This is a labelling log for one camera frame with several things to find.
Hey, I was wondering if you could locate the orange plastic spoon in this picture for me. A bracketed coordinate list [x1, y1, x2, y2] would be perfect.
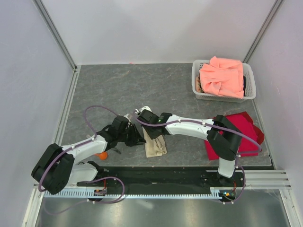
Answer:
[95, 152, 108, 160]

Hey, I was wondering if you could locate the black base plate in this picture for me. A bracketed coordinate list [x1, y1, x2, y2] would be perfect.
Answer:
[77, 166, 245, 194]

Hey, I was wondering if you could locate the dark cloth in basket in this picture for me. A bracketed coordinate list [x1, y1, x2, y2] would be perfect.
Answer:
[243, 76, 246, 96]

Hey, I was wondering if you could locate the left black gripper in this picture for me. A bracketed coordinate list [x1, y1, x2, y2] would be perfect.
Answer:
[117, 123, 146, 147]

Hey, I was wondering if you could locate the salmon pink cloth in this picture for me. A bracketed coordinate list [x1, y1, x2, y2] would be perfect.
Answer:
[199, 56, 244, 99]

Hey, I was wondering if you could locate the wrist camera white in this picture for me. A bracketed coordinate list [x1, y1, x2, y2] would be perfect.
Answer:
[134, 106, 152, 115]
[124, 113, 133, 121]

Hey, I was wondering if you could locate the white slotted cable duct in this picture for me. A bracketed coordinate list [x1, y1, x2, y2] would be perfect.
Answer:
[44, 188, 236, 199]

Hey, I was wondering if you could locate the patterned cloth in basket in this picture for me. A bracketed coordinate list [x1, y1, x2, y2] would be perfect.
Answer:
[195, 76, 203, 93]

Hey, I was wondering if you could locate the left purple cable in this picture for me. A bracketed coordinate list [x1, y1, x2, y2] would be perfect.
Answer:
[37, 105, 125, 215]

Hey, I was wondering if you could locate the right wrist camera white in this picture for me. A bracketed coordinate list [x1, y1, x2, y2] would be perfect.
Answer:
[134, 106, 152, 115]

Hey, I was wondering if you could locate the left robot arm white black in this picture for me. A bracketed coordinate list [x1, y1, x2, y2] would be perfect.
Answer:
[31, 115, 146, 194]

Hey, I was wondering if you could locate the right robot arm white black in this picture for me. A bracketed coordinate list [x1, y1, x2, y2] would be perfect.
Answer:
[135, 108, 241, 186]

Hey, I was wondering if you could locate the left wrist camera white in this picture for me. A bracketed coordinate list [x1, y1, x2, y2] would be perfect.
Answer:
[124, 113, 133, 121]

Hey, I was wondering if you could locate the black knife clear handle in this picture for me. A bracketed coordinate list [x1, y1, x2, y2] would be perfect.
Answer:
[86, 134, 121, 154]

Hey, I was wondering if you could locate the white plastic basket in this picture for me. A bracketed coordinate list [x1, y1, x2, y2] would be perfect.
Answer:
[192, 56, 256, 103]

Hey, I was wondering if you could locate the beige cloth napkin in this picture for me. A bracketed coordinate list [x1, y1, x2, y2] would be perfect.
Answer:
[143, 128, 167, 158]

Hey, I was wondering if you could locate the red cloth napkin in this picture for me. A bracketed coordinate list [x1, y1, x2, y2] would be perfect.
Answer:
[205, 112, 265, 161]

